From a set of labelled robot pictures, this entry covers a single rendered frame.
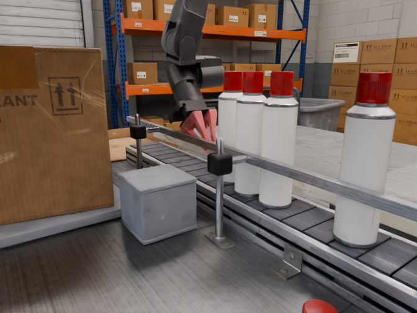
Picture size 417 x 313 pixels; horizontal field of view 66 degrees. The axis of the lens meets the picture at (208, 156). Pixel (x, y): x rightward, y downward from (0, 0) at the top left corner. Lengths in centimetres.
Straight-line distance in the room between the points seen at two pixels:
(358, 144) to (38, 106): 45
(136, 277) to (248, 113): 29
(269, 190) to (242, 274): 13
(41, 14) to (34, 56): 381
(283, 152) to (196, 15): 35
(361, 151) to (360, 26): 566
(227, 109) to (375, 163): 27
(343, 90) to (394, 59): 63
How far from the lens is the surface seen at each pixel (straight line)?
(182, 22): 68
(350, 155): 40
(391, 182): 70
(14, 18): 434
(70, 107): 55
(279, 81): 47
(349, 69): 414
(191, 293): 41
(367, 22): 597
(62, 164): 57
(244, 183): 54
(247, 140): 52
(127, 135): 128
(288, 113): 47
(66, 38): 436
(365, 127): 39
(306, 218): 49
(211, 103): 68
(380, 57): 397
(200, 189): 60
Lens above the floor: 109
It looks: 15 degrees down
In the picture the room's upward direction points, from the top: straight up
